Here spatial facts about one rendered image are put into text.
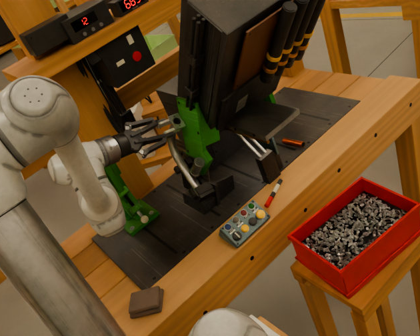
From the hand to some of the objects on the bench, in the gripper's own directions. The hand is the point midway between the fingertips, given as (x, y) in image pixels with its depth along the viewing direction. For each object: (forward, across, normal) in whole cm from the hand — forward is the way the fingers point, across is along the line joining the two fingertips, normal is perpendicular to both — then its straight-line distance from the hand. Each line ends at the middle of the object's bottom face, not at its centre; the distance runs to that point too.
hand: (169, 127), depth 148 cm
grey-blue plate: (+31, -27, +5) cm, 41 cm away
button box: (+5, -44, +3) cm, 45 cm away
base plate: (+23, -18, +20) cm, 35 cm away
